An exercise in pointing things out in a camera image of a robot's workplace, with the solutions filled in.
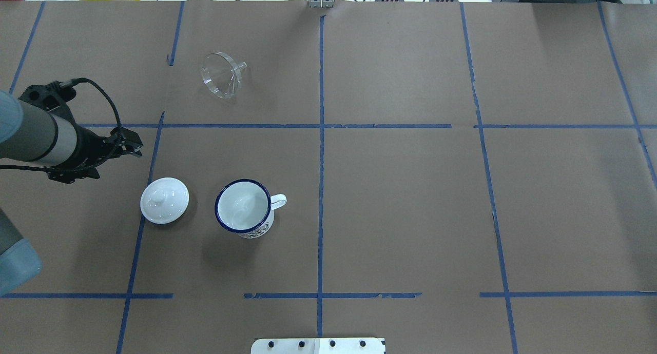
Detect clear plastic funnel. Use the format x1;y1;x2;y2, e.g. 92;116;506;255
200;52;248;99

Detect white ceramic lid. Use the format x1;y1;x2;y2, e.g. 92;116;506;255
139;177;190;225

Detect white enamel mug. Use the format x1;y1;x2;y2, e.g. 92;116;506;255
214;179;288;239

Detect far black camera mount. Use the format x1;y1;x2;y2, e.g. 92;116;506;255
18;80;100;184

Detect far black cable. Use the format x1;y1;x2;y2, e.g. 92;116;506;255
0;78;124;172

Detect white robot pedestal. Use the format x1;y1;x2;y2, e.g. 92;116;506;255
250;337;387;353

